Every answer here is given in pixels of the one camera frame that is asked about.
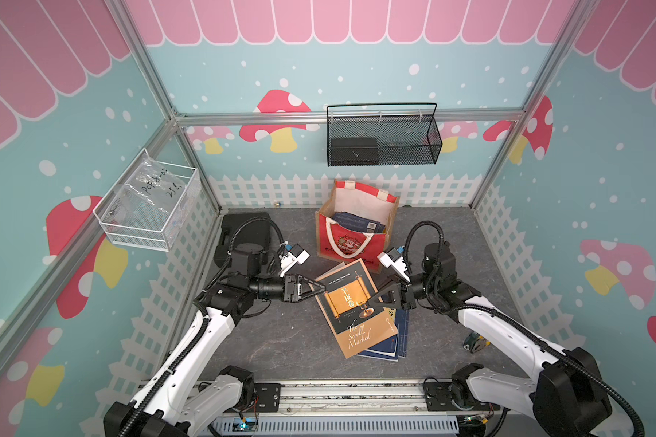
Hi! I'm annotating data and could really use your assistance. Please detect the red canvas tote bag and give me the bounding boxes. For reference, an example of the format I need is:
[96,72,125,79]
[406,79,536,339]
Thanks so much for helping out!
[315,180,400,273]

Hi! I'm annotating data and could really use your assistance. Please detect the black wire mesh basket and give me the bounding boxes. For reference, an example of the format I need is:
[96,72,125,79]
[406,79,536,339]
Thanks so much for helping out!
[325,102,443,167]

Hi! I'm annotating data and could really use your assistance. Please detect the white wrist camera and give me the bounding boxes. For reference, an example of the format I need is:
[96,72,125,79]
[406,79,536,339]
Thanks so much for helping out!
[377,246,411,283]
[279,242,310,278]

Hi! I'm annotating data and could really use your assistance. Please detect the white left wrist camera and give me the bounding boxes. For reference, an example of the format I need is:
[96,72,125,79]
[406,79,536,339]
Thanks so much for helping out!
[279,242,310,278]

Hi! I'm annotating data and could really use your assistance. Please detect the blue yellow-label book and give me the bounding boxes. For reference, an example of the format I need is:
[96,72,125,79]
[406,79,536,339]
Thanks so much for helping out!
[358,310,409,362]

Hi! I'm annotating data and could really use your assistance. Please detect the clear plastic wall bin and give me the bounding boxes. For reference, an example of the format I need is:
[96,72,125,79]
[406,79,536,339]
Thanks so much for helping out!
[93,149,202,252]

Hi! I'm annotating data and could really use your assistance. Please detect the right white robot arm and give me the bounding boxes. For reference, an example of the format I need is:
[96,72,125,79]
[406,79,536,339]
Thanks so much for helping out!
[369,220,646,436]

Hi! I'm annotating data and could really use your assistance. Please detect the brown lamp cover book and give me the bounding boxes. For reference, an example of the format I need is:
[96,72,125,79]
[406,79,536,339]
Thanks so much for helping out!
[316,260,398,359]

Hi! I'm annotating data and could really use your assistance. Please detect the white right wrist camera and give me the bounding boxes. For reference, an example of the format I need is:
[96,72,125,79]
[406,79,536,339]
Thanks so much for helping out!
[377,246,411,283]

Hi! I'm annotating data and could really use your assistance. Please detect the black plastic tool case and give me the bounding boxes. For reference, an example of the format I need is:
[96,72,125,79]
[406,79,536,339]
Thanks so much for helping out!
[213,212,272,267]

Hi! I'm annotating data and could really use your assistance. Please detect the yellow green pliers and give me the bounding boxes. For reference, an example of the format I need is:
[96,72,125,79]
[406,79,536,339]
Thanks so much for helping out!
[462,331,491,354]

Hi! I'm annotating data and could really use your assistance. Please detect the black box in basket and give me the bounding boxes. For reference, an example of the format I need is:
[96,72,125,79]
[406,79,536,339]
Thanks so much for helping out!
[327,138,379,167]

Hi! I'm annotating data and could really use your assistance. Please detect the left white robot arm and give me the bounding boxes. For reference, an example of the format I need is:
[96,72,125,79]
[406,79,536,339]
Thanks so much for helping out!
[103,238,326,436]

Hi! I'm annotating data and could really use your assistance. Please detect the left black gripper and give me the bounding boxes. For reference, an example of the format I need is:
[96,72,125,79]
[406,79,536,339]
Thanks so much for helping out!
[250,274,324,304]

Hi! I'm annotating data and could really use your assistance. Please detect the blue back-cover book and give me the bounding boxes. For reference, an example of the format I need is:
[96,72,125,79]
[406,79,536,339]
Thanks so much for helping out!
[332,211,386,233]

